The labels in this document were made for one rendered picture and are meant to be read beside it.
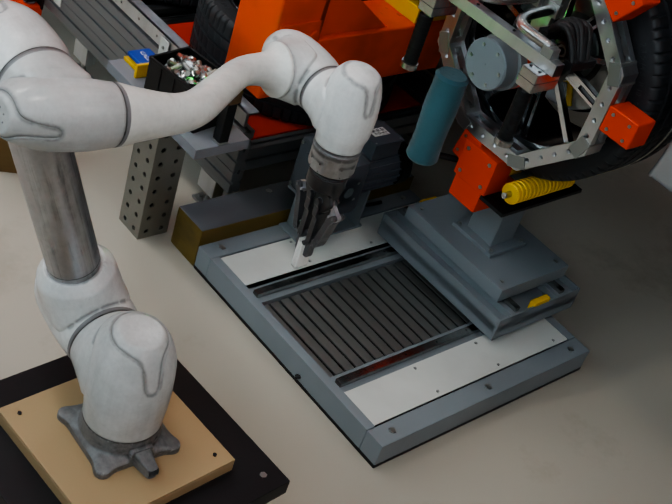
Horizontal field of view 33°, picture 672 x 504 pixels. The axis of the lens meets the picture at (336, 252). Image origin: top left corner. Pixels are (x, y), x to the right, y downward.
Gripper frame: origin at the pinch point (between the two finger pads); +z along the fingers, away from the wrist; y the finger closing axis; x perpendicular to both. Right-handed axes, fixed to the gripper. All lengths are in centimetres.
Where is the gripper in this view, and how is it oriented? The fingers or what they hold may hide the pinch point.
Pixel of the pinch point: (302, 251)
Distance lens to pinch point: 219.7
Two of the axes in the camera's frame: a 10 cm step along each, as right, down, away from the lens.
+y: 5.8, 6.2, -5.3
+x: 7.7, -2.0, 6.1
